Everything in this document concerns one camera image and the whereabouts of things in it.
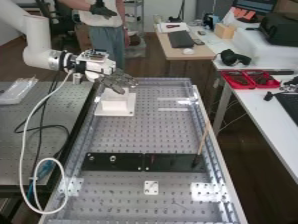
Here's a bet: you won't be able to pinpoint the small white square plate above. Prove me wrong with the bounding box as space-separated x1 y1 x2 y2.
143 180 160 196

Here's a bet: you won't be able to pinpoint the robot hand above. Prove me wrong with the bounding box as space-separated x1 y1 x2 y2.
75 49 140 95

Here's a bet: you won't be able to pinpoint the clear plastic case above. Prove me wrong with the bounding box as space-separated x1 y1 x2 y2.
0 76 40 106

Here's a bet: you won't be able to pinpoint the black cable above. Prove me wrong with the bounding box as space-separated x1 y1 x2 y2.
12 69 72 208

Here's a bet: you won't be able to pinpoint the large black case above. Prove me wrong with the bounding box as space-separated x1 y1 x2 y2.
259 12 298 47

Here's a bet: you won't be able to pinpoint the black headphones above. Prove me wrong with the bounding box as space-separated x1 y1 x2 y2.
220 48 253 67

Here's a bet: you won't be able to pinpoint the black laptop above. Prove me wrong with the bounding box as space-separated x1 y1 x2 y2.
273 91 298 127

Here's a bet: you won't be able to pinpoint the small white box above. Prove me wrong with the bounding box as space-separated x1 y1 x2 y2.
94 85 139 117

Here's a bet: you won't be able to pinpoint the clear box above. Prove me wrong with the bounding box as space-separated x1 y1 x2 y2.
40 77 251 224

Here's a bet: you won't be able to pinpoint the red tray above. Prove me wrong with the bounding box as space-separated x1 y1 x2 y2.
243 69 282 89
220 69 259 90

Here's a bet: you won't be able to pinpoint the thin stick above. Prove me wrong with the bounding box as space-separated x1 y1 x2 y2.
192 119 213 168

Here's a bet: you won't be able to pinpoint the black plate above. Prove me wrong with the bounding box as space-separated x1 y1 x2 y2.
82 152 211 174

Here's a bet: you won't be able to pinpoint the small cardboard box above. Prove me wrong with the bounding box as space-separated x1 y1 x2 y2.
213 22 237 40

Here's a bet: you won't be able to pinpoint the person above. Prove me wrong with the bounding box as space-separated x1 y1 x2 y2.
58 0 131 80

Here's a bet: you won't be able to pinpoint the wooden desk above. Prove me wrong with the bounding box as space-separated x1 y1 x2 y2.
153 23 219 84

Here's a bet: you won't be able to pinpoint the white desk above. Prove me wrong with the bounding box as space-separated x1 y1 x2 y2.
212 19 298 185

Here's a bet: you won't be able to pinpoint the black keyboard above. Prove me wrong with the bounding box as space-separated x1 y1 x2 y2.
167 30 196 49

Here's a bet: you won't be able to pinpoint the white cable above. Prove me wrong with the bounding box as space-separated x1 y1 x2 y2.
18 69 76 215

